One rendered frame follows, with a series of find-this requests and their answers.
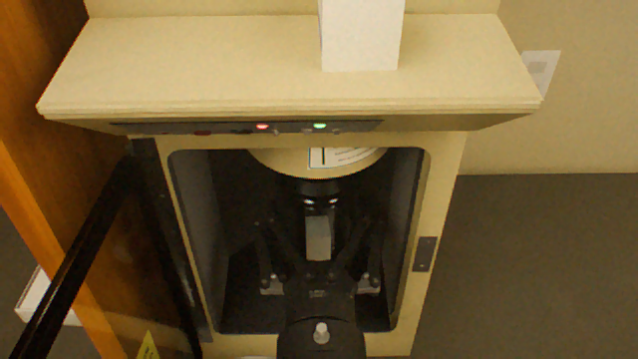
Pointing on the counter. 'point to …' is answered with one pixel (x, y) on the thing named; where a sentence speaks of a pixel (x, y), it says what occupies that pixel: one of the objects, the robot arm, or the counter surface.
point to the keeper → (425, 253)
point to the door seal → (97, 253)
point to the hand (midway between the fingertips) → (318, 196)
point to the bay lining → (234, 240)
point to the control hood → (286, 75)
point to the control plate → (250, 127)
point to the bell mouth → (318, 160)
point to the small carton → (360, 34)
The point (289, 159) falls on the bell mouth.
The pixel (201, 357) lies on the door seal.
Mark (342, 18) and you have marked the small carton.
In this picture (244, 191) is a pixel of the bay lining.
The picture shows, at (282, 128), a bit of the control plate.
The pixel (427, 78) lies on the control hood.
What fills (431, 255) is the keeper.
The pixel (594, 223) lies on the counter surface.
